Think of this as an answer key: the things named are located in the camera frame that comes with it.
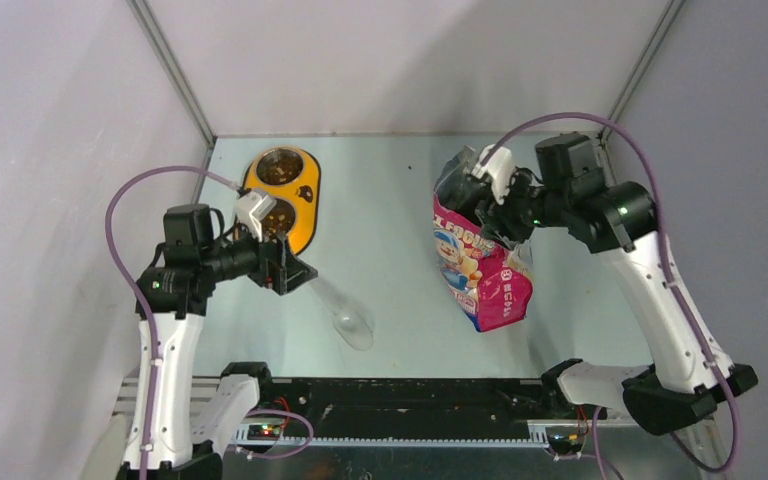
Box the clear plastic scoop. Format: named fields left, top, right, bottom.
left=311, top=278, right=374, bottom=351

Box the brown kibble in bowl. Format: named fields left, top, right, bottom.
left=261, top=199, right=297, bottom=238
left=256, top=149, right=304, bottom=186

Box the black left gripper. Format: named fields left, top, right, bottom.
left=201, top=213, right=317, bottom=294

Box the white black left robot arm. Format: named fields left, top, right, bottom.
left=116, top=200, right=317, bottom=479

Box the pink blue pet food bag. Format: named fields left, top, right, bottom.
left=432, top=147, right=534, bottom=333

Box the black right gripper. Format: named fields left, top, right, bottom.
left=476, top=167, right=570, bottom=250

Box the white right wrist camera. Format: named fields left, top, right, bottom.
left=469, top=144, right=516, bottom=205

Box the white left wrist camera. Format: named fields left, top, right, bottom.
left=234, top=188, right=277, bottom=242

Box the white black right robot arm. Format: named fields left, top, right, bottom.
left=468, top=133, right=759, bottom=436

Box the yellow double pet bowl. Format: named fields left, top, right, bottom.
left=243, top=146, right=321, bottom=255

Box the aluminium frame rail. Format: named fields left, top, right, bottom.
left=151, top=375, right=724, bottom=446

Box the brown kibble in far bowl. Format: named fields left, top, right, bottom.
left=256, top=149, right=304, bottom=186

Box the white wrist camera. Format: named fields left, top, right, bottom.
left=469, top=144, right=516, bottom=205
left=234, top=188, right=277, bottom=242

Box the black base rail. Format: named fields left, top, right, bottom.
left=256, top=378, right=596, bottom=444

